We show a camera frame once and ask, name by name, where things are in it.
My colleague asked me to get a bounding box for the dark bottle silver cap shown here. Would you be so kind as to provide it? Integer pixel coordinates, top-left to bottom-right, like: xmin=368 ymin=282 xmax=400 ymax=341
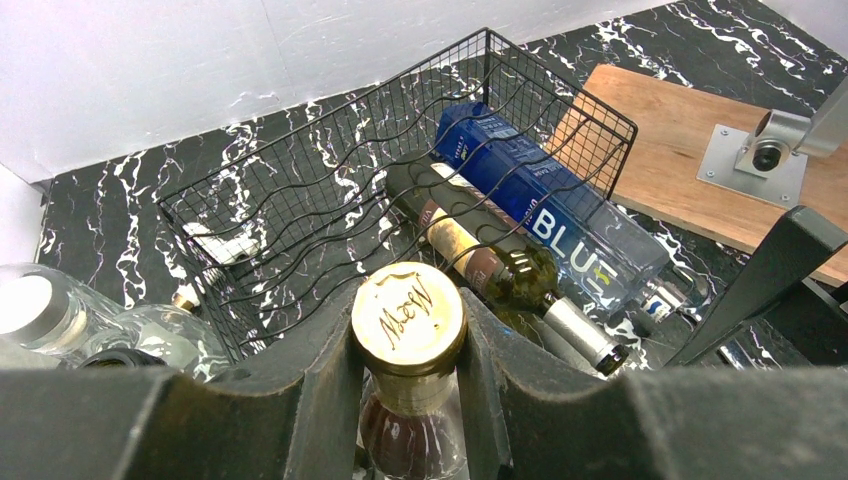
xmin=385 ymin=152 xmax=628 ymax=376

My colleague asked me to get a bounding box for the dark wine bottle gold cap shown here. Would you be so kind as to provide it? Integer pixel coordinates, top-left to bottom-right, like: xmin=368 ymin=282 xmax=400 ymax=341
xmin=351 ymin=261 xmax=469 ymax=479

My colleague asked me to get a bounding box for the grey metal bracket stand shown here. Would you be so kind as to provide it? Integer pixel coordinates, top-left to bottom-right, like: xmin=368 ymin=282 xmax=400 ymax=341
xmin=697 ymin=80 xmax=847 ymax=209

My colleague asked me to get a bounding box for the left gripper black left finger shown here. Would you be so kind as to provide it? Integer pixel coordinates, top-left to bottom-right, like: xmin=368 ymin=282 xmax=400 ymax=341
xmin=1 ymin=285 xmax=363 ymax=479

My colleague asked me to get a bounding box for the blue label clear bottle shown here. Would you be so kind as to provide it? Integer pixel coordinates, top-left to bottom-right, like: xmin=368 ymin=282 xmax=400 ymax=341
xmin=435 ymin=102 xmax=709 ymax=322

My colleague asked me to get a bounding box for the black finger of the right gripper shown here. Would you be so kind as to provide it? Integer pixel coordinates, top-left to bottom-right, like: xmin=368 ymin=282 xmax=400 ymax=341
xmin=666 ymin=205 xmax=847 ymax=367

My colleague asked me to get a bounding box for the black wire wine rack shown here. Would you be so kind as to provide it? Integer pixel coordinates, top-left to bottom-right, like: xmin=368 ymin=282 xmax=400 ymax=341
xmin=158 ymin=28 xmax=638 ymax=362

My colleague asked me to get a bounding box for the clear bottle brown neck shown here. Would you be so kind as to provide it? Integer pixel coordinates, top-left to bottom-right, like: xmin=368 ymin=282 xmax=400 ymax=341
xmin=78 ymin=348 xmax=167 ymax=369

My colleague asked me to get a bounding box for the clear bottle dark label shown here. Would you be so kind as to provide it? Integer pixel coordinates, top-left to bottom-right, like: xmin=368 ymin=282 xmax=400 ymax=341
xmin=99 ymin=305 xmax=231 ymax=382

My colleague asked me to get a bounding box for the brown wooden board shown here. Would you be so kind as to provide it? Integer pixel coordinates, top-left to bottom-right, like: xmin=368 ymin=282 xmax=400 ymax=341
xmin=546 ymin=63 xmax=848 ymax=287

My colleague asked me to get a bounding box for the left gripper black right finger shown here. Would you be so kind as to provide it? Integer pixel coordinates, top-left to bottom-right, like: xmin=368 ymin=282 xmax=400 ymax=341
xmin=458 ymin=290 xmax=847 ymax=479

